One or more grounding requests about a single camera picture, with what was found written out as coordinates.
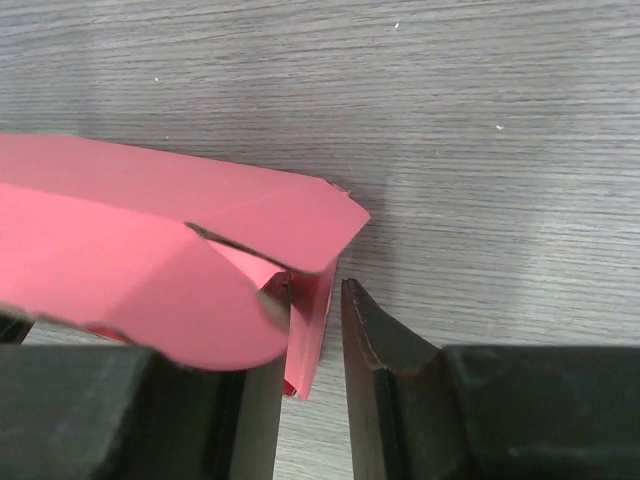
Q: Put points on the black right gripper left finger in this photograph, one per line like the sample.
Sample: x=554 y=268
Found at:
x=93 y=411

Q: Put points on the pink paper box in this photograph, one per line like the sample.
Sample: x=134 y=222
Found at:
x=217 y=265

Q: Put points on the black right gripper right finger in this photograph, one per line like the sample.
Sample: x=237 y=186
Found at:
x=417 y=411

